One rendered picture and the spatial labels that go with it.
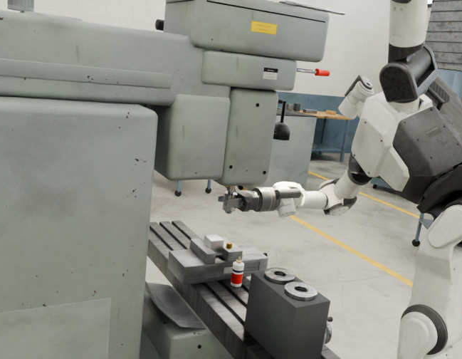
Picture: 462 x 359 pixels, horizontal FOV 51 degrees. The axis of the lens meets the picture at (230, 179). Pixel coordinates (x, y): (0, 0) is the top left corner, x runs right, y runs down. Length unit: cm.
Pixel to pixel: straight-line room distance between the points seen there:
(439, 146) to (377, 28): 966
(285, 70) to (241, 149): 28
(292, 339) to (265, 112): 69
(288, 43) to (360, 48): 925
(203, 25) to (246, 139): 38
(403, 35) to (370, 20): 956
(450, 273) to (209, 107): 82
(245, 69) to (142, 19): 690
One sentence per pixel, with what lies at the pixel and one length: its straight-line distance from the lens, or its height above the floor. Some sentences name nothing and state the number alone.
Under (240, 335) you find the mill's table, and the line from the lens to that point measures 152.
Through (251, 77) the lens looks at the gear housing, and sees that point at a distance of 151.
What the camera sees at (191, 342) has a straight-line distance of 167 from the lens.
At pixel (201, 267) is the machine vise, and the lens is 176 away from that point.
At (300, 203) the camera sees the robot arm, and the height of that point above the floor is 121.
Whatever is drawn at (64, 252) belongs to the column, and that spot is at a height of 119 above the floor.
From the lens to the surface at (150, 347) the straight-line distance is 179.
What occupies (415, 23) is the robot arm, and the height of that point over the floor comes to 185.
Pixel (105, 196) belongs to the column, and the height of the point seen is 134.
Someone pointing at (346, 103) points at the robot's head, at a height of 161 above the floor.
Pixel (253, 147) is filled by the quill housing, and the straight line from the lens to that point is 158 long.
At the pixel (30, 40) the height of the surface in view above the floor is 170.
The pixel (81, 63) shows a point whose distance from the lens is 133.
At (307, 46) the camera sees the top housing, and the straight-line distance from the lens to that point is 161.
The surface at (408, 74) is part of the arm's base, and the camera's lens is 140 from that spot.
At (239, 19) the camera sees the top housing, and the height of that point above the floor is 182.
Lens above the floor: 171
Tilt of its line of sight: 14 degrees down
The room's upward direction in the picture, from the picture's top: 7 degrees clockwise
